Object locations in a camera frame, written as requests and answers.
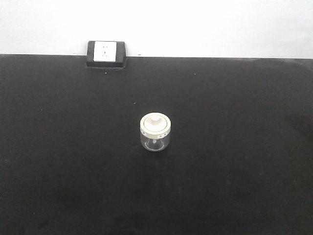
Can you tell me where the glass jar with beige lid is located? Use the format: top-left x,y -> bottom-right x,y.
140,113 -> 171,152

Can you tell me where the white power socket black base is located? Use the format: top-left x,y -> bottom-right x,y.
86,41 -> 127,69

